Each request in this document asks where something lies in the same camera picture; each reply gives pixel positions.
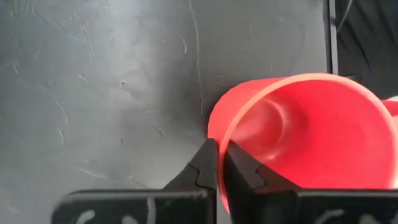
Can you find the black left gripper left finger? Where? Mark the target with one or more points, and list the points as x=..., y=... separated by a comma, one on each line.
x=174, y=205

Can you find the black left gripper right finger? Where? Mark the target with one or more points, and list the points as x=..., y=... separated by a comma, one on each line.
x=280, y=205

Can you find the red plastic mug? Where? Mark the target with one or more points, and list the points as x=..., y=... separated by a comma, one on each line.
x=326, y=133

